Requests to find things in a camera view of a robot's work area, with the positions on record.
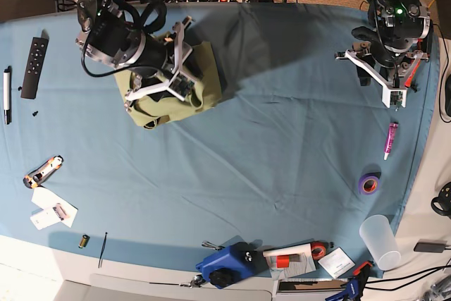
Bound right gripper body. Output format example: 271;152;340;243
75;15;197;111

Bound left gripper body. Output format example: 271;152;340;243
335;15;431;108

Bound olive green t-shirt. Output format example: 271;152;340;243
127;41;222;130

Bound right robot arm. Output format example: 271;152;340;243
75;0;200;108

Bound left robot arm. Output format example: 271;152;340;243
335;0;433;108

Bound purple glue tube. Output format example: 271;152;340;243
383;122;399;161

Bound black remote control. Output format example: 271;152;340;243
20;30;49;99

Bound blue table cloth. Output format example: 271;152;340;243
1;4;441;271

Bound purple tape roll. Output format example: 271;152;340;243
357;172;381;195

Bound black marker pen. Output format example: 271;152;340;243
3;66;12;125

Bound translucent plastic cup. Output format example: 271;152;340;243
359;215;402;271

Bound orange grey utility knife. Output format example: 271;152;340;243
23;155;64;189

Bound red tape roll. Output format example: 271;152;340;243
310;241;327;261

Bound small black adapter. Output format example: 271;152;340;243
414;242;449;253

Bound white paper sheets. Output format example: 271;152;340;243
30;187;78;230

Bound white paper card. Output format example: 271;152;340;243
318;247;355;278

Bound clear case with red part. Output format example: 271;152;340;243
263;243;316;281

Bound small green battery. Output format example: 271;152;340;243
78;234;90;249

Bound blue orange clamp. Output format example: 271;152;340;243
325;261;373;301

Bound blue plastic box with knob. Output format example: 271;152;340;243
195;241;257;289

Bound red handled screwdriver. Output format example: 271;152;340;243
395;58;421;110

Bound metal key ring clip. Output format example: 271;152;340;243
179;274;206;288

